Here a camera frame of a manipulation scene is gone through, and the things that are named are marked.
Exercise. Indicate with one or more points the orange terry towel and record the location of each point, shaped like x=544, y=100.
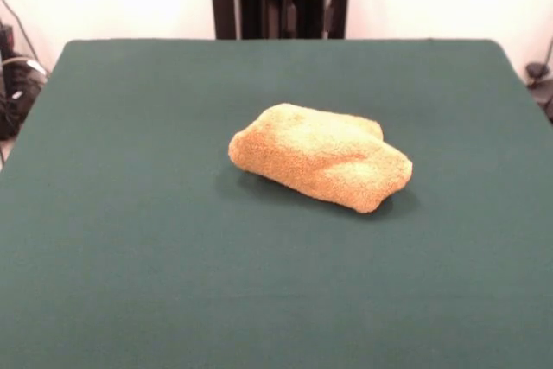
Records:
x=319, y=157

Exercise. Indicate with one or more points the black floor device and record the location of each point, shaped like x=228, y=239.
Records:
x=540, y=79

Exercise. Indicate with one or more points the dark green table cloth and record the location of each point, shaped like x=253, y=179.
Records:
x=129, y=213

